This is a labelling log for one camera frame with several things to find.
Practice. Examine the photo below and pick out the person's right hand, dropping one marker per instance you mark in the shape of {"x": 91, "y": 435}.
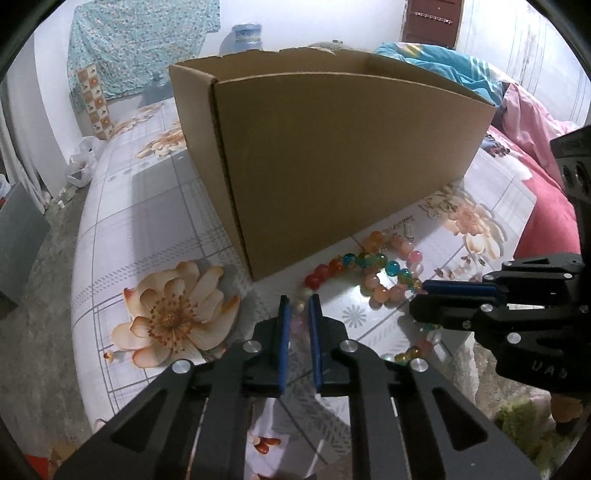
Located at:
{"x": 568, "y": 408}

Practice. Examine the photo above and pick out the grey board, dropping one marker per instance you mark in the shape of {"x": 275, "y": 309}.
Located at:
{"x": 21, "y": 240}

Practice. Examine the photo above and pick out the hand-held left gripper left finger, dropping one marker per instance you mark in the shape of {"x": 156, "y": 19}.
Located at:
{"x": 282, "y": 344}

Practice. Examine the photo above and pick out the pink blanket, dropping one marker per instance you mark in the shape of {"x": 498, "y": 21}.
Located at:
{"x": 531, "y": 120}

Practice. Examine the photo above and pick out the orange tile patterned cloth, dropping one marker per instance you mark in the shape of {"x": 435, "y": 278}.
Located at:
{"x": 94, "y": 101}

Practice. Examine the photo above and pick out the white wardrobe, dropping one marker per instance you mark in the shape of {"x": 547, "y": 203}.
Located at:
{"x": 517, "y": 41}

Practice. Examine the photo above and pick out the pink floral bedsheet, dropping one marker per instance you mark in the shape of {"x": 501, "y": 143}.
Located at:
{"x": 549, "y": 212}

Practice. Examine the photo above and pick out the floral table cover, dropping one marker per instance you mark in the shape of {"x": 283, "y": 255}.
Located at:
{"x": 138, "y": 221}

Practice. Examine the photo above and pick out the white plastic bag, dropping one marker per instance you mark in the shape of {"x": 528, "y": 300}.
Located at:
{"x": 85, "y": 161}

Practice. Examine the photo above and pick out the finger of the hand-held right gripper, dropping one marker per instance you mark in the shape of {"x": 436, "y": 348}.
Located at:
{"x": 443, "y": 314}
{"x": 461, "y": 287}

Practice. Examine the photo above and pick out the person's right forearm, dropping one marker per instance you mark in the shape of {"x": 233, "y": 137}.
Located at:
{"x": 521, "y": 427}

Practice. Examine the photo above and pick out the blue water jug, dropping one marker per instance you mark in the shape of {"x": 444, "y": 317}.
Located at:
{"x": 157, "y": 92}

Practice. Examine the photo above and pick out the blue blanket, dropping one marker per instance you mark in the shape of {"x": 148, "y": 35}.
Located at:
{"x": 443, "y": 64}

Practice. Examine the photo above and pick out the brown wooden door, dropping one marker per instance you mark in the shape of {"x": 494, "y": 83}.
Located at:
{"x": 431, "y": 23}

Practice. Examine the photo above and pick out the teal floral hanging cloth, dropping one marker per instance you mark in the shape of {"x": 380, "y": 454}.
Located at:
{"x": 138, "y": 41}

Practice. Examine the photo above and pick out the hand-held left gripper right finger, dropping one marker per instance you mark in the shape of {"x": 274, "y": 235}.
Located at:
{"x": 316, "y": 344}

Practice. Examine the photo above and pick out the brown cardboard box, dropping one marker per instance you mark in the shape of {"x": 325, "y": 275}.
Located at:
{"x": 332, "y": 161}

